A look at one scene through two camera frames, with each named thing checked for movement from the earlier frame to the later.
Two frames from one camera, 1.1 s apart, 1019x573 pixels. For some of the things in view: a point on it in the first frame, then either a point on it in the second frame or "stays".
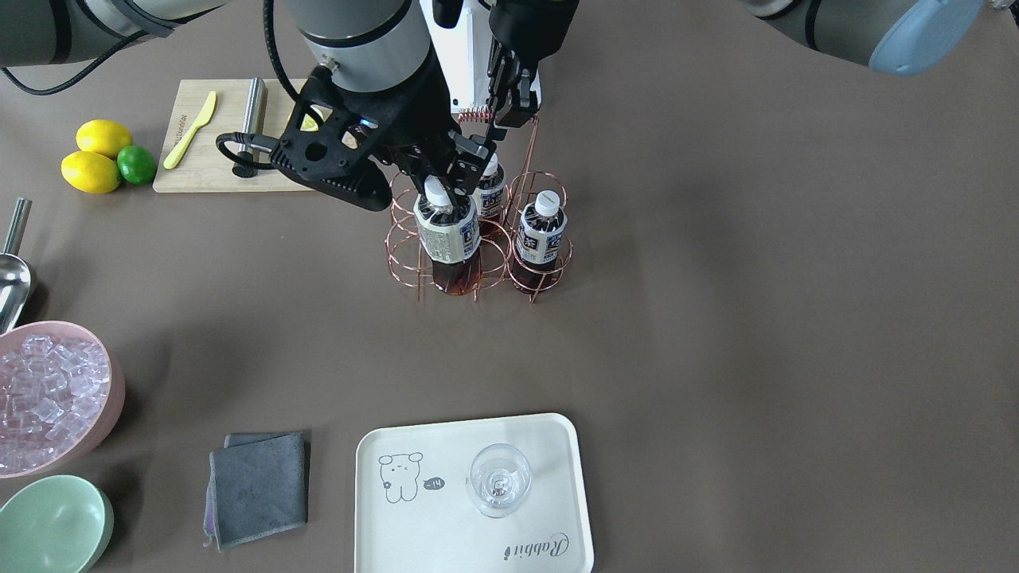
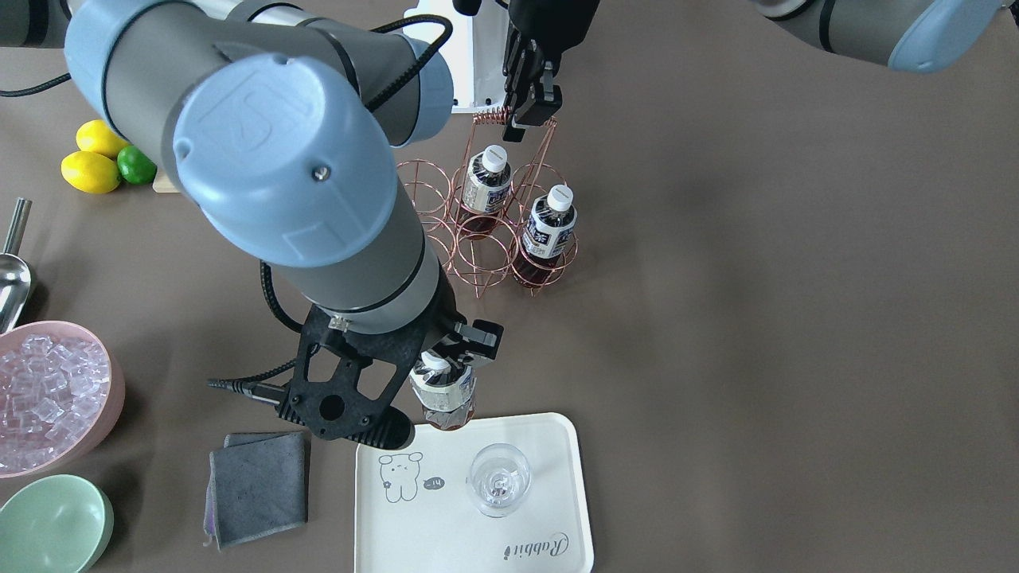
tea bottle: x=450 y=235 → x=447 y=387
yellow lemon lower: x=91 y=173 stays
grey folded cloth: x=257 y=487 stays
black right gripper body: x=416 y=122 → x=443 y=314
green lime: x=136 y=165 stays
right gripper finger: x=472 y=154 → x=483 y=337
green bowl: x=52 y=524 stays
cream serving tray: x=414 y=514 stays
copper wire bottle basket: x=472 y=216 stays
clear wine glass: x=499 y=475 stays
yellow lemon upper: x=103 y=135 stays
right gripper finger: x=433 y=163 → x=448 y=375
